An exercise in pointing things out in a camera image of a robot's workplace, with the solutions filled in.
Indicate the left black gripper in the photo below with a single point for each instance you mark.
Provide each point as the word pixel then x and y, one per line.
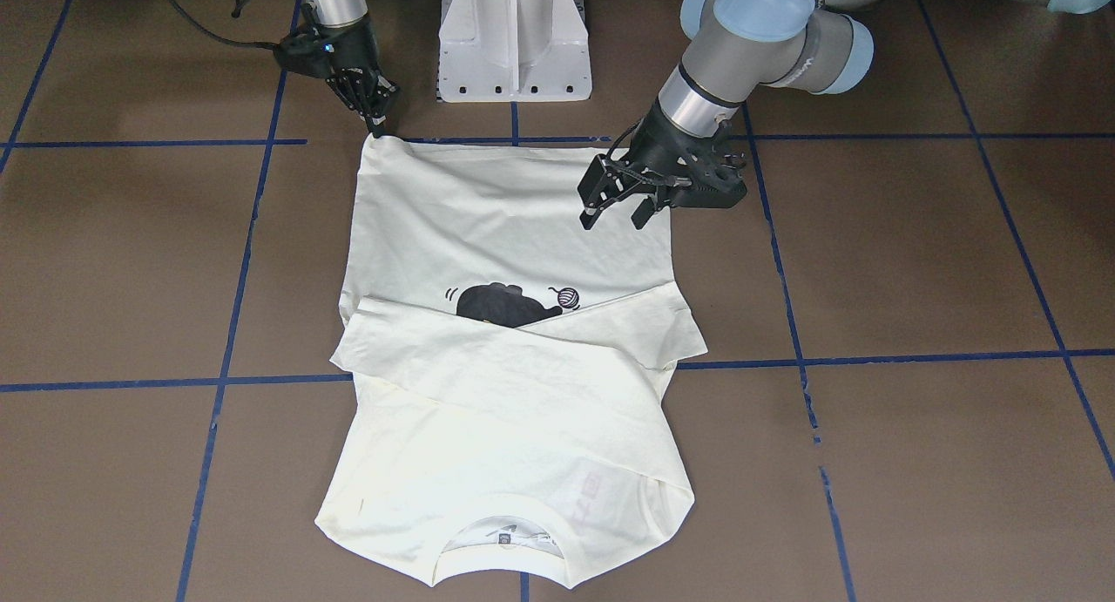
pixel 659 145

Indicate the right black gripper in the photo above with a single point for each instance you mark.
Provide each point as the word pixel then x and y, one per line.
pixel 349 56

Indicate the cream long-sleeve printed shirt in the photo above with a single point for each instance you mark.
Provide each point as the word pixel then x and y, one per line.
pixel 509 369

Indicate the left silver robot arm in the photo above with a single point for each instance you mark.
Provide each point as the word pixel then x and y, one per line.
pixel 738 45

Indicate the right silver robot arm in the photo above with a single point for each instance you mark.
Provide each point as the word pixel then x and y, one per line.
pixel 330 13

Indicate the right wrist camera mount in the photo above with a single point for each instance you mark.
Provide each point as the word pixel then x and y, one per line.
pixel 304 52

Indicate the white camera mast pedestal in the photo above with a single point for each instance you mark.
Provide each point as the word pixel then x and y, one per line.
pixel 513 51

